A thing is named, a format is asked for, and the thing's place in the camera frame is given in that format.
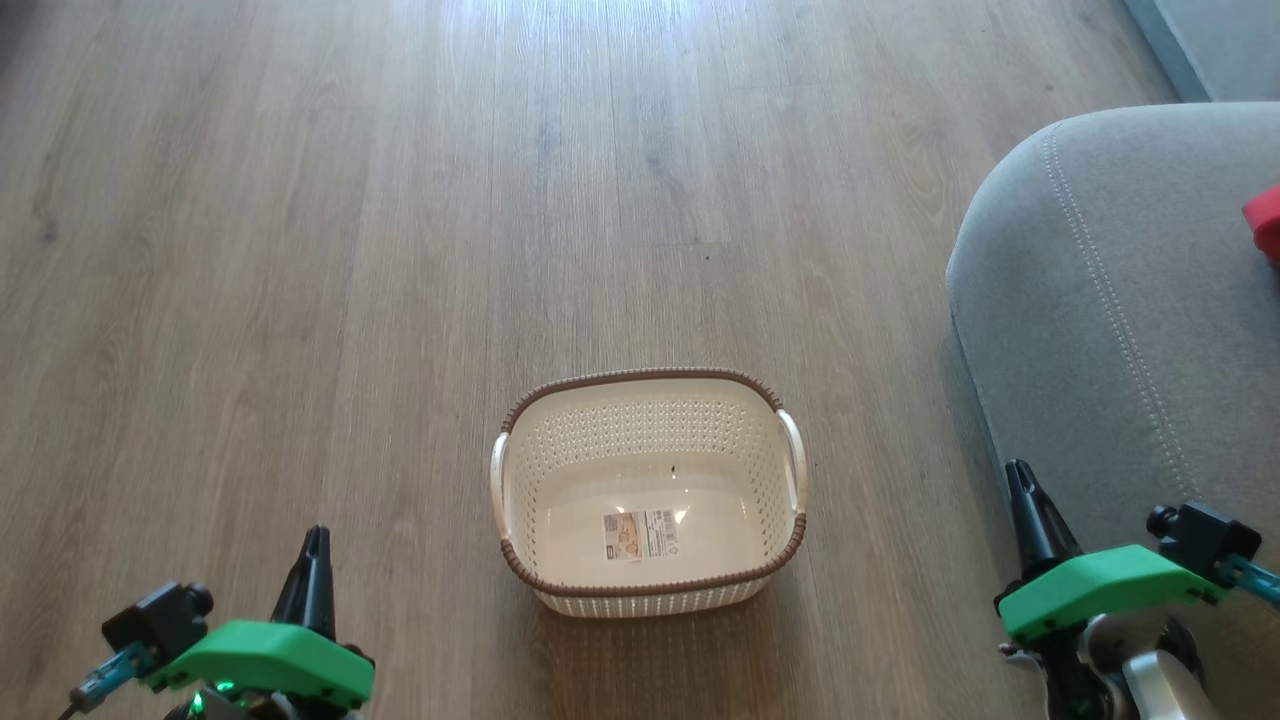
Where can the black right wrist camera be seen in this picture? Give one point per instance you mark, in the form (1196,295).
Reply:
(1205,540)

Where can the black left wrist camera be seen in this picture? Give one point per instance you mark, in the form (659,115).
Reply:
(160,620)

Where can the grey sofa chaise cushion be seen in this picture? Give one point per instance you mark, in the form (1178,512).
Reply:
(1150,300)

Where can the printed basket label sticker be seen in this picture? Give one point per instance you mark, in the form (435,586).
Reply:
(640,534)

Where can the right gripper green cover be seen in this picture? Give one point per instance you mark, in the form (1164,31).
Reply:
(1100,585)

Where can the red object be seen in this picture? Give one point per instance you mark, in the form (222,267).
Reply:
(1265,225)

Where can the white laundry basket brown rim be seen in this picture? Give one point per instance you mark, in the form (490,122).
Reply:
(620,545)

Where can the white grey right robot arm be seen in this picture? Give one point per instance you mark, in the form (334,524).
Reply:
(1155,685)

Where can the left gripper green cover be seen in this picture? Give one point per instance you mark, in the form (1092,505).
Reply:
(270,660)

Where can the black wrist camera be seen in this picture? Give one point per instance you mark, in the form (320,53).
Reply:
(160,620)
(1205,540)

